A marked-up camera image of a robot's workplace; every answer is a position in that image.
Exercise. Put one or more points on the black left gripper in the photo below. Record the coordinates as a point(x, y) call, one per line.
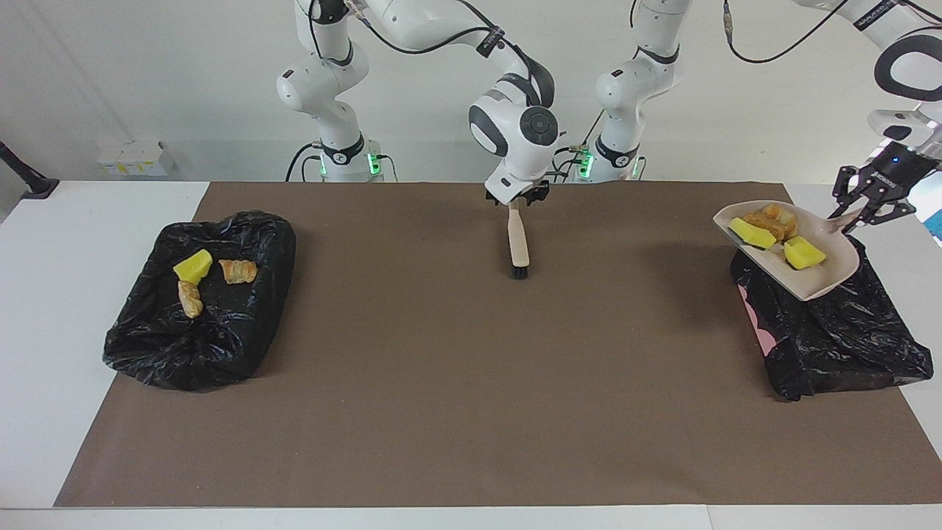
point(901, 173)

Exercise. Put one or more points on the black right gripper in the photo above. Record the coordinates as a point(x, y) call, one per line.
point(533, 195)

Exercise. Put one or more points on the beige hand brush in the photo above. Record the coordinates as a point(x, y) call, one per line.
point(519, 243)

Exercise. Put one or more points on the yellow sponge piece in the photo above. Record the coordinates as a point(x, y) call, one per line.
point(193, 266)
point(752, 234)
point(804, 252)

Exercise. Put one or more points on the beige plastic dustpan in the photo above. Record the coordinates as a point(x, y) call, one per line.
point(817, 281)

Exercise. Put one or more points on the orange striped croissant toy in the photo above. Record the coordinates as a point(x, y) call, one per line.
point(238, 271)

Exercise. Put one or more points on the right black bag bin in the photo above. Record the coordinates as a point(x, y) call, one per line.
point(839, 338)

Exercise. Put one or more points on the black bag bin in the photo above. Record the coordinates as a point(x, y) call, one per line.
point(839, 338)
point(199, 346)

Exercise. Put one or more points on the pink plastic bin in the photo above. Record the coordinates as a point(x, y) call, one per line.
point(758, 320)

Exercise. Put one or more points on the left black bag bin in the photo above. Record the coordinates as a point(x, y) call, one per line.
point(199, 346)

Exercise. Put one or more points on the blue object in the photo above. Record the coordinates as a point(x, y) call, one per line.
point(937, 224)

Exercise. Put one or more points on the brown table mat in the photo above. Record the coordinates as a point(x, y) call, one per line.
point(471, 456)

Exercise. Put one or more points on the white wall socket box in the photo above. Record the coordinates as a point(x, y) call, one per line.
point(132, 158)

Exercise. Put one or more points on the black camera stand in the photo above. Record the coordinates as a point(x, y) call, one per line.
point(33, 184)

